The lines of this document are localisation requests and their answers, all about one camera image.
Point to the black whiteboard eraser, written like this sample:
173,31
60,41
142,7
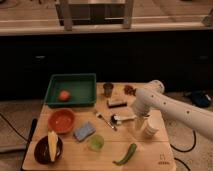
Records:
114,103

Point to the green plastic cup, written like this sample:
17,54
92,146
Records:
96,142

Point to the metal table frame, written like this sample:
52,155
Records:
94,12

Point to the dark brown bowl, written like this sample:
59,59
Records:
41,151

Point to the blue sponge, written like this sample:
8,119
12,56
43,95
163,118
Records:
84,131

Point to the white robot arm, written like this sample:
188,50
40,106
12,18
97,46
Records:
151,95

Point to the green chili pepper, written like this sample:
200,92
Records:
130,152

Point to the green plastic tray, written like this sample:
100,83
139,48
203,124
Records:
82,89

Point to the yellow corn cob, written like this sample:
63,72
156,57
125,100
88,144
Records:
52,143

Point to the white plastic cup stack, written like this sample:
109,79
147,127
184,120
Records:
151,127

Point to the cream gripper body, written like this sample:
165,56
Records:
139,121

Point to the dark blue object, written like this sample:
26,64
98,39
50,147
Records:
200,99

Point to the dark metal cup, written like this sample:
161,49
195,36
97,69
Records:
108,89

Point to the orange bowl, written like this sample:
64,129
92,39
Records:
61,121

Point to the brown dried food pile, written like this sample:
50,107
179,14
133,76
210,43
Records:
129,90

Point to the orange fruit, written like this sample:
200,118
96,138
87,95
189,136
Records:
64,96

